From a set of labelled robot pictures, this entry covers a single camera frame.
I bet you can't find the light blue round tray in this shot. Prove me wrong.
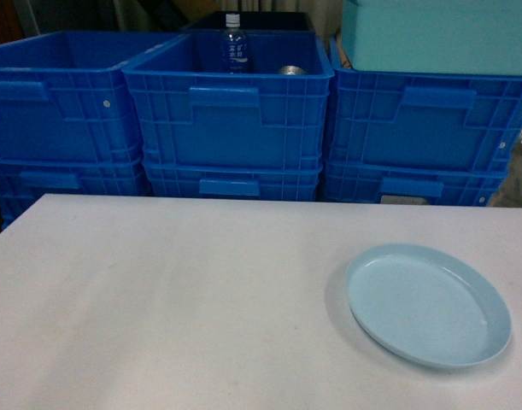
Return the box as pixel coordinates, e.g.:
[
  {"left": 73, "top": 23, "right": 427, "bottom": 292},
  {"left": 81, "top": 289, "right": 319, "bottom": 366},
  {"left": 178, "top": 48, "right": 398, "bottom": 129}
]
[{"left": 345, "top": 243, "right": 512, "bottom": 370}]

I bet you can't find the blue crate bottom middle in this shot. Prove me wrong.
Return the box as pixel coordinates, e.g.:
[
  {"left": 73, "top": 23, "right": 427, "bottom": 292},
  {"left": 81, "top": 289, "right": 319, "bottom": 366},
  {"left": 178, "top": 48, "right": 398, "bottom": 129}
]
[{"left": 144, "top": 162, "right": 321, "bottom": 202}]

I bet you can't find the blue crate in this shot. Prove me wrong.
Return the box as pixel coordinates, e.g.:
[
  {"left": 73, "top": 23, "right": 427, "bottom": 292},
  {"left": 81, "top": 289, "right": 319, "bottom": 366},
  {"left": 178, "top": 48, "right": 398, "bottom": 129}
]
[
  {"left": 123, "top": 30, "right": 333, "bottom": 170},
  {"left": 319, "top": 161, "right": 507, "bottom": 207},
  {"left": 0, "top": 160, "right": 152, "bottom": 227},
  {"left": 144, "top": 162, "right": 321, "bottom": 202},
  {"left": 0, "top": 31, "right": 175, "bottom": 164},
  {"left": 324, "top": 38, "right": 522, "bottom": 173}
]

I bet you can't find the blue crate top middle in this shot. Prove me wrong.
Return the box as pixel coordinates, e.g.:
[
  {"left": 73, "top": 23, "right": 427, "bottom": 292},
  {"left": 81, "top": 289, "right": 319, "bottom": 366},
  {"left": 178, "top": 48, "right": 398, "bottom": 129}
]
[{"left": 123, "top": 30, "right": 333, "bottom": 170}]

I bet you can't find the metal can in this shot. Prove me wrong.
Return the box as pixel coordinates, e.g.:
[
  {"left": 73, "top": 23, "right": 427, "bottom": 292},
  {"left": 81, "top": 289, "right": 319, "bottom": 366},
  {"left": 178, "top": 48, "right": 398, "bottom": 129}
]
[{"left": 279, "top": 65, "right": 308, "bottom": 75}]

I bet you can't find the blue crate top right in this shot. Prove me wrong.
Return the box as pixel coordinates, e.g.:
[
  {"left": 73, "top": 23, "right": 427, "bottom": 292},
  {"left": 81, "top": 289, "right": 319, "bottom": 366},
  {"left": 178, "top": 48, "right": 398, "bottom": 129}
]
[{"left": 324, "top": 38, "right": 522, "bottom": 173}]

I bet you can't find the clear water bottle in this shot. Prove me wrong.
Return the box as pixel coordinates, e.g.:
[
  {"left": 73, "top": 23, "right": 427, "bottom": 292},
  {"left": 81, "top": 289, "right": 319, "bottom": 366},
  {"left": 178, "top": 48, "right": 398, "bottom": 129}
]
[{"left": 220, "top": 13, "right": 249, "bottom": 73}]

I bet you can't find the blue crate bottom right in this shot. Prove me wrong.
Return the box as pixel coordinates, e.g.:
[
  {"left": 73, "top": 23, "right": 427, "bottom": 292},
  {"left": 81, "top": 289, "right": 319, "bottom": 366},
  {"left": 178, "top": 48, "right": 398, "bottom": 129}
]
[{"left": 319, "top": 161, "right": 507, "bottom": 207}]

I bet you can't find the blue crate top left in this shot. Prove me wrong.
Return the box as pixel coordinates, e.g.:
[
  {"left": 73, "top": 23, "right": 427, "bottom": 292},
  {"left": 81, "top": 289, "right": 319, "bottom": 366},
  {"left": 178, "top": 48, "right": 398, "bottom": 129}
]
[{"left": 0, "top": 31, "right": 175, "bottom": 164}]

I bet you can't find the blue crate bottom left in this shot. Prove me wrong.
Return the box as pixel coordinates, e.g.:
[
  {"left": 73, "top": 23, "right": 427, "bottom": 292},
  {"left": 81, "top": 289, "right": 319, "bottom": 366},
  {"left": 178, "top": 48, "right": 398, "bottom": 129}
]
[{"left": 0, "top": 160, "right": 152, "bottom": 227}]

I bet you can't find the teal foam box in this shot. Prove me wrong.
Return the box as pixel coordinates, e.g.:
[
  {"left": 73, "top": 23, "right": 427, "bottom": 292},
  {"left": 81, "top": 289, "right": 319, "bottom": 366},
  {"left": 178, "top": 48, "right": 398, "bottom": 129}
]
[{"left": 341, "top": 1, "right": 522, "bottom": 77}]

